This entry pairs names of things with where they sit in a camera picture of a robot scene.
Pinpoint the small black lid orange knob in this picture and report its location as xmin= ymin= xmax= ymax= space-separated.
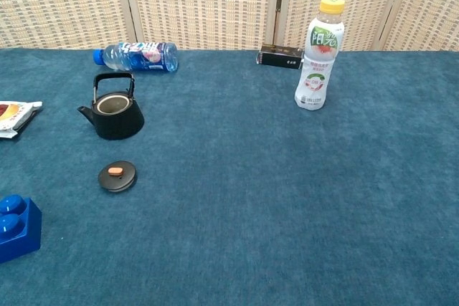
xmin=98 ymin=161 xmax=138 ymax=193

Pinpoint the black cast iron teapot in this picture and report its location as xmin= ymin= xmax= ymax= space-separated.
xmin=77 ymin=72 xmax=146 ymax=141

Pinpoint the blue table cloth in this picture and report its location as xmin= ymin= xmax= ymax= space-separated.
xmin=0 ymin=47 xmax=459 ymax=306

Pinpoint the small black carton box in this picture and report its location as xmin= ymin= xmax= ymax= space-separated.
xmin=256 ymin=44 xmax=306 ymax=70

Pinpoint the yellow cap drink bottle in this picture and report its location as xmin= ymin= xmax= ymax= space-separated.
xmin=294 ymin=0 xmax=346 ymax=112

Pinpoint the blue cap water bottle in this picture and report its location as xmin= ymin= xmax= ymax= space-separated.
xmin=93 ymin=41 xmax=179 ymax=73

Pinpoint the woven bamboo folding screen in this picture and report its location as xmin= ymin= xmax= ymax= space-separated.
xmin=0 ymin=0 xmax=459 ymax=52

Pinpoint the white snack packet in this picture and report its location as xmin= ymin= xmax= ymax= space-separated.
xmin=0 ymin=100 xmax=43 ymax=140

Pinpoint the blue toy building block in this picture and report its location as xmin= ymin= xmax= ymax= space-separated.
xmin=0 ymin=194 xmax=42 ymax=264

